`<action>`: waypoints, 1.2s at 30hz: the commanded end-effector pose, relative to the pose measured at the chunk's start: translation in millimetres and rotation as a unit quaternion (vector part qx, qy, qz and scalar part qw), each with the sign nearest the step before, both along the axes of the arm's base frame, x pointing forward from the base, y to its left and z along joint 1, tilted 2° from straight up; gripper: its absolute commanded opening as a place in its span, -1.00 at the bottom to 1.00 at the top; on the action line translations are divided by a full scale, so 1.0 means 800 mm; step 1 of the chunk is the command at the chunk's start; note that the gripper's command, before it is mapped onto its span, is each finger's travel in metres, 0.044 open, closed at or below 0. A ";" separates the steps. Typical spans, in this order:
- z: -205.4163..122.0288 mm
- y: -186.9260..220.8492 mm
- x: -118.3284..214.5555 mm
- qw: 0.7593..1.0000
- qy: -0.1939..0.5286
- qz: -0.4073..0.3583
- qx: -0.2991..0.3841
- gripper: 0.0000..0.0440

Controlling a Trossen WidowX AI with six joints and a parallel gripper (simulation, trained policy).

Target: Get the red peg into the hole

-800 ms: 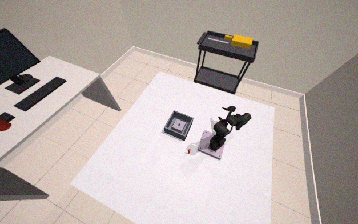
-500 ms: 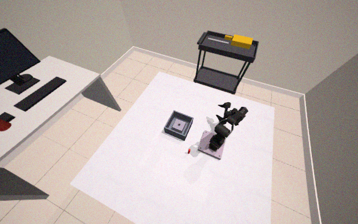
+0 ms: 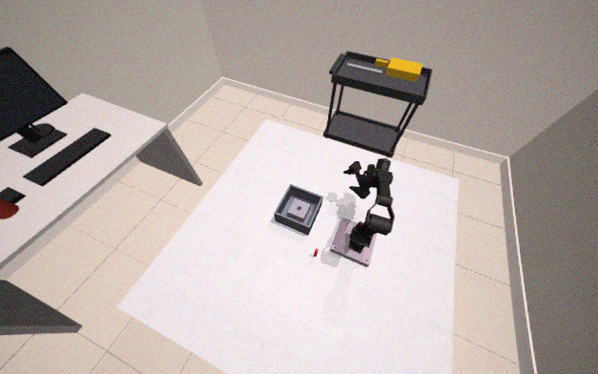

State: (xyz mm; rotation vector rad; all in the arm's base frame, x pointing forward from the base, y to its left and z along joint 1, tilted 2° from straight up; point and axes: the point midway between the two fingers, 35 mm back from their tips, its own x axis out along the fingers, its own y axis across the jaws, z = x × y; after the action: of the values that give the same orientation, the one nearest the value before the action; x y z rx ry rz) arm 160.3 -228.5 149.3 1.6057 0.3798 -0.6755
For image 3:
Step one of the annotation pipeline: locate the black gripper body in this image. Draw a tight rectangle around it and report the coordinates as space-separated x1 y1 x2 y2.
348 161 371 199

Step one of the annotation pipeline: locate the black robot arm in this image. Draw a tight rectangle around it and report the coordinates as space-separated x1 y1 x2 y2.
348 158 395 253

